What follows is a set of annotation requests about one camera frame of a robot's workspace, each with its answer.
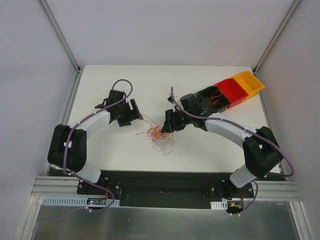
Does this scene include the black plastic bin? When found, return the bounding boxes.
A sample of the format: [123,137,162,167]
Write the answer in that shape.
[192,85,230,117]

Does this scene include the red plastic bin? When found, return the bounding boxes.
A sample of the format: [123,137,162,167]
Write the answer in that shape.
[215,78,249,109]

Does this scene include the left aluminium frame post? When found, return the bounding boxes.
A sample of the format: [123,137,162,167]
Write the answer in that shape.
[37,0,85,73]

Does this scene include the aluminium frame post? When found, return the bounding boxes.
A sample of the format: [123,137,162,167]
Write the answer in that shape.
[37,0,85,73]
[252,0,303,76]

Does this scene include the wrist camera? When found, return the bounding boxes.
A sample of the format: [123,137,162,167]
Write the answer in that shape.
[167,94,176,105]
[119,90,127,97]

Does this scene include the yellow plastic bin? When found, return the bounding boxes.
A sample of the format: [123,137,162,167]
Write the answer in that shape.
[233,71,265,101]

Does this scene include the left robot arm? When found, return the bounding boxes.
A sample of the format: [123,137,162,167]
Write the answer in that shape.
[47,89,143,195]

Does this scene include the tangled white cables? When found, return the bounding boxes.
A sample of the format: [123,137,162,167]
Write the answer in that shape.
[152,138,175,156]

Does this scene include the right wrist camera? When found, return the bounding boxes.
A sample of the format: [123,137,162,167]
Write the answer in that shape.
[167,94,176,105]

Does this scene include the white cable duct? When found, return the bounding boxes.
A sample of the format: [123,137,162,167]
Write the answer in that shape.
[210,201,228,211]
[42,196,120,208]

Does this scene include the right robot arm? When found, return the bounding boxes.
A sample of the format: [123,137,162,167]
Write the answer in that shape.
[161,93,284,198]

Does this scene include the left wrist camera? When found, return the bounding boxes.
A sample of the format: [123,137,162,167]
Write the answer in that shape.
[119,90,127,97]

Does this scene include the right aluminium frame post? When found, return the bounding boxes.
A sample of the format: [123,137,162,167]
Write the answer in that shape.
[252,0,303,76]

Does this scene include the right white cable duct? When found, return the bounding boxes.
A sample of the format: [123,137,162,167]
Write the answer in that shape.
[210,201,228,211]

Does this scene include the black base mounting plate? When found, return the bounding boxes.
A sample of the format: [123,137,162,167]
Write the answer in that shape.
[76,170,256,210]

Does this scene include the left white cable duct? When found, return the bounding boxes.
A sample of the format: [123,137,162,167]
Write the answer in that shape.
[42,196,120,208]

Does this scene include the orange cables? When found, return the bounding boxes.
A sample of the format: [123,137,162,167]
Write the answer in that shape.
[208,90,225,107]
[136,115,175,144]

